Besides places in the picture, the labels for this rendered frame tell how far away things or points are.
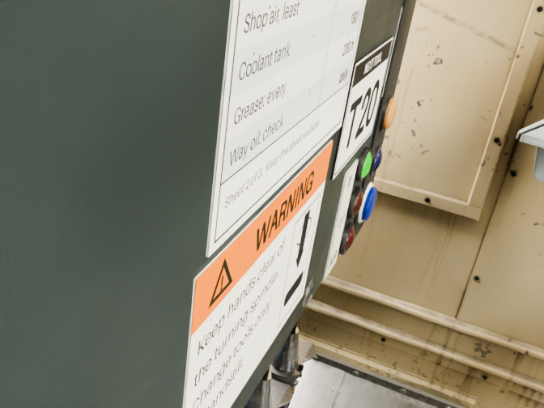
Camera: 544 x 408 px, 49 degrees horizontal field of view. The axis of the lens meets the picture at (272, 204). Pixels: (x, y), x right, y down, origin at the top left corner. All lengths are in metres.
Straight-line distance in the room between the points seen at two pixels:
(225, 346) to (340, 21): 0.15
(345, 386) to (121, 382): 1.37
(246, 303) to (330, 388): 1.27
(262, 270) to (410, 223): 1.05
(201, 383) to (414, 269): 1.13
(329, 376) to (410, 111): 0.69
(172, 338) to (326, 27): 0.14
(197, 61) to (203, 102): 0.01
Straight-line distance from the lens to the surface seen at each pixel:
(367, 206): 0.50
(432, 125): 1.22
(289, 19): 0.22
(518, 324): 1.39
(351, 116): 0.36
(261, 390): 0.86
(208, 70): 0.17
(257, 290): 0.28
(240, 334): 0.27
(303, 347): 1.03
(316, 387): 1.53
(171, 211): 0.17
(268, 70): 0.21
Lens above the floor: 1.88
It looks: 28 degrees down
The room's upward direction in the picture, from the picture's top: 9 degrees clockwise
